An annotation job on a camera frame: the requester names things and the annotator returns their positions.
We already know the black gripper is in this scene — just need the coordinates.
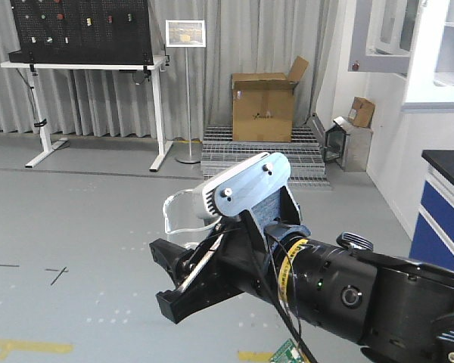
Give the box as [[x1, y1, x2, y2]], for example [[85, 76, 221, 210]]
[[149, 222, 311, 324]]

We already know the clear glass beaker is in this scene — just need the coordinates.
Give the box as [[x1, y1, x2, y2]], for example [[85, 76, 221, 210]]
[[162, 189, 220, 248]]

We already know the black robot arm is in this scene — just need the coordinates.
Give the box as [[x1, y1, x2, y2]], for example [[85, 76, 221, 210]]
[[150, 222, 454, 362]]

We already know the small steel cabinet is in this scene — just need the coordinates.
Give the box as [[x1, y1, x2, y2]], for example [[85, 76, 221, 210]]
[[322, 116, 373, 172]]

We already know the metal grate platform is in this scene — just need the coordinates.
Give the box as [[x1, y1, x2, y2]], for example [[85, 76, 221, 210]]
[[200, 125, 332, 188]]

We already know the green circuit board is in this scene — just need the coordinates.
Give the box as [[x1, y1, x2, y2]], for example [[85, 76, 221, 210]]
[[268, 339, 303, 363]]

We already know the large cardboard box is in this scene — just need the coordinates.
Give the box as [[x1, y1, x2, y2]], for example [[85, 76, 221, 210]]
[[232, 56, 309, 143]]

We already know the white standing desk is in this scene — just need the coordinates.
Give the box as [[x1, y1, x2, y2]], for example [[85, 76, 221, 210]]
[[0, 55, 173, 172]]

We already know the small cardboard box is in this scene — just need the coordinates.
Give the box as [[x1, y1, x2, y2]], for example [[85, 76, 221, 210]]
[[348, 97, 375, 128]]

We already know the sign stand with picture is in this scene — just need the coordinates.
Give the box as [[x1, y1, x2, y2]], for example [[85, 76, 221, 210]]
[[166, 20, 206, 164]]

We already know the black pegboard panel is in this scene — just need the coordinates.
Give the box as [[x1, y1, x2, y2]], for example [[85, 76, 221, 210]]
[[9, 0, 154, 66]]

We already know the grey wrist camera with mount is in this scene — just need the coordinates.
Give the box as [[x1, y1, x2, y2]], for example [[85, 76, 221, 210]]
[[193, 152, 301, 234]]

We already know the white wall cabinet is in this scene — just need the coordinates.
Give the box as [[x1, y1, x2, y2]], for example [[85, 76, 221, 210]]
[[348, 1, 454, 113]]

